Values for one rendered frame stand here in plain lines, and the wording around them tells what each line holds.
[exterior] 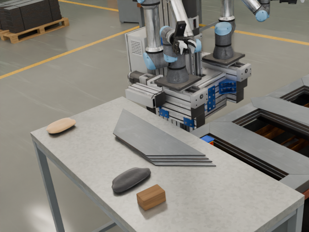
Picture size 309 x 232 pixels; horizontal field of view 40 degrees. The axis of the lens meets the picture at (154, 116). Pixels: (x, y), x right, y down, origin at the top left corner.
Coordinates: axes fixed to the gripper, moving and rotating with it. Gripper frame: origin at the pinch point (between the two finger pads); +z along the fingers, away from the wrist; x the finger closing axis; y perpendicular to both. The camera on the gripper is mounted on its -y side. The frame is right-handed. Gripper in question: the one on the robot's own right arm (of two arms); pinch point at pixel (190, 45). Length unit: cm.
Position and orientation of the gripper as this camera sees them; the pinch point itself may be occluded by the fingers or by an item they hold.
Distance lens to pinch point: 211.0
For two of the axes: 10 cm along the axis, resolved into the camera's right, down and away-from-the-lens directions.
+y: -0.4, 9.0, 4.3
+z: 3.3, 4.2, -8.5
